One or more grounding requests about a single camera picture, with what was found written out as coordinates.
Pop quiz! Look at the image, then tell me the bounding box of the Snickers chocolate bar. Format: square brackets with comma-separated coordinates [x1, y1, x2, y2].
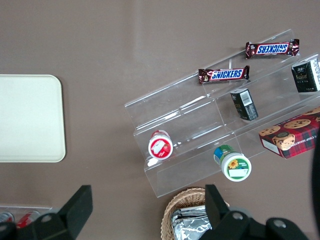
[198, 65, 251, 85]
[244, 38, 301, 60]

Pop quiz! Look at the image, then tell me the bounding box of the red tartan cookie box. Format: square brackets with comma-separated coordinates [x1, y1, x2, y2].
[258, 106, 320, 160]

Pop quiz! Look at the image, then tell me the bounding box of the light wicker basket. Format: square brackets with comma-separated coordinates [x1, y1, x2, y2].
[161, 187, 230, 240]

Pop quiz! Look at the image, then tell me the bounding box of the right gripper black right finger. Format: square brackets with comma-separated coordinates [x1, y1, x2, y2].
[197, 184, 311, 240]

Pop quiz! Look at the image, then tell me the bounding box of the beige plastic tray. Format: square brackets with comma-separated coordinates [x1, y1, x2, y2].
[0, 74, 67, 163]

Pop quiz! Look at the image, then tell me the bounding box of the black drink carton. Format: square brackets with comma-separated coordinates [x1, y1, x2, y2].
[291, 58, 320, 94]
[229, 87, 260, 122]

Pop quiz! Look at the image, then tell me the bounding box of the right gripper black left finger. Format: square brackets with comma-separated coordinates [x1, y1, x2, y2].
[0, 184, 94, 240]

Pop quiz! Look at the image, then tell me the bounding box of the green lid yogurt cup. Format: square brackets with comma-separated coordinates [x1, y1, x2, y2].
[213, 144, 252, 182]

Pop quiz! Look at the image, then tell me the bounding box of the clear acrylic bottle rack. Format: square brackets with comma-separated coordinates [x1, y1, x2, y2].
[0, 204, 54, 226]

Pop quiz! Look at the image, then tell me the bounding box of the red lid yogurt cup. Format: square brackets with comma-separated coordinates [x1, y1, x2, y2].
[147, 129, 174, 161]

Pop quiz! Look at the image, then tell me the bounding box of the clear acrylic stepped shelf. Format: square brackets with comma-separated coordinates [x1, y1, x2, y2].
[124, 28, 320, 199]

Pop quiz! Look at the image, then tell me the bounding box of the silver foil pack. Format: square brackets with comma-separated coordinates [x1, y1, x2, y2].
[170, 214, 213, 240]
[177, 205, 210, 220]

